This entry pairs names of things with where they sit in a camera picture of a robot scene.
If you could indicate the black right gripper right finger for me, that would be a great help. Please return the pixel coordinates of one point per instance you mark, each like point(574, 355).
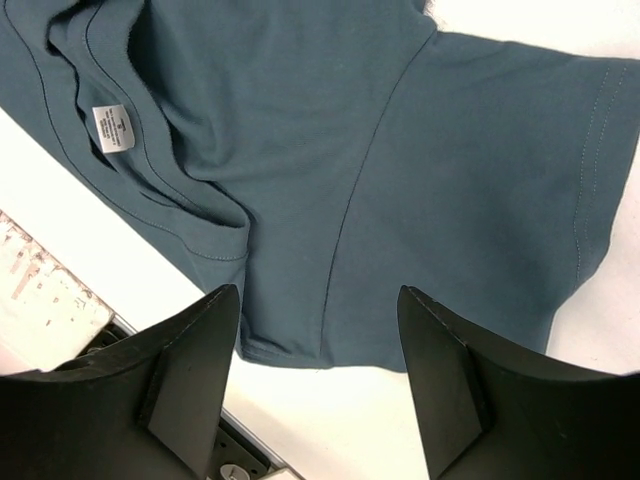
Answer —
point(488, 408)

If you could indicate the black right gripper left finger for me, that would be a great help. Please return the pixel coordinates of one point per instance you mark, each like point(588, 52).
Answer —
point(36, 438)

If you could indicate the blue-grey t-shirt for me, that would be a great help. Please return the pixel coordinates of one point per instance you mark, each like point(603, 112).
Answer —
point(321, 155)

